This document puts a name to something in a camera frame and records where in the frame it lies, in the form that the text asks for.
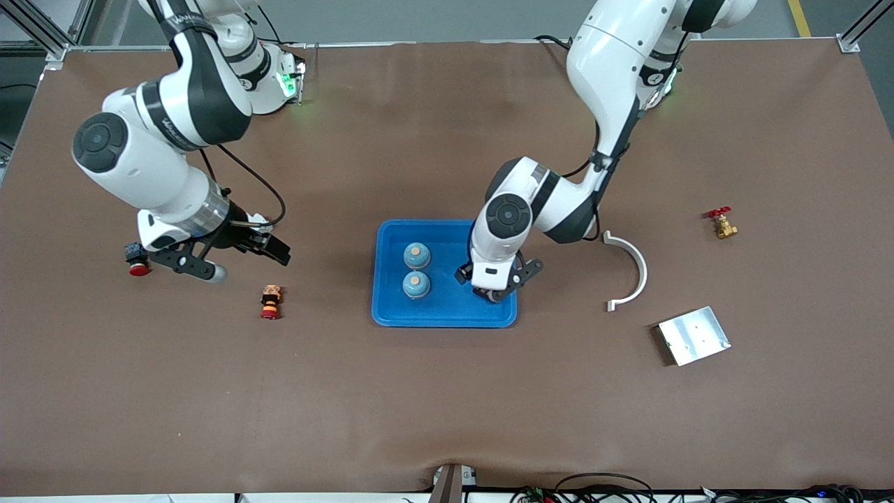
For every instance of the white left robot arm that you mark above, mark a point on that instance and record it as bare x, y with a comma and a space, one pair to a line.
607, 56

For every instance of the brown table cover mat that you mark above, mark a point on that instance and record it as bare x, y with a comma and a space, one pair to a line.
447, 405

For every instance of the red mushroom push button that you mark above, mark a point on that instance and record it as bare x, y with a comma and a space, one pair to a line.
137, 270

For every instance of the aluminium frame post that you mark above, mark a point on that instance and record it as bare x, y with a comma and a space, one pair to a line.
56, 54
848, 45

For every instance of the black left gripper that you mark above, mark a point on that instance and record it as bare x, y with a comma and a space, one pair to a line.
462, 274

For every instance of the orange striped emergency stop button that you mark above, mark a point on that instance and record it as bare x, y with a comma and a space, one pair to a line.
271, 302

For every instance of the small white label box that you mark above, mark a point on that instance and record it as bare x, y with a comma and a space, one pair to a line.
469, 476

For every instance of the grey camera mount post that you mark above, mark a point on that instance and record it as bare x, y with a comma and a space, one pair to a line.
447, 489

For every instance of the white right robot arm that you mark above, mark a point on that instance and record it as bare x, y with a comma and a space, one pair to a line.
140, 161

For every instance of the white curved bracket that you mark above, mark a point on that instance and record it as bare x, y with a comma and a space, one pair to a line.
639, 269

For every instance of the blue plastic tray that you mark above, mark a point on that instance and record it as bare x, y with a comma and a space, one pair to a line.
447, 311

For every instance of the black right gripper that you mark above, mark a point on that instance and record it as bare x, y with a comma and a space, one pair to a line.
233, 233

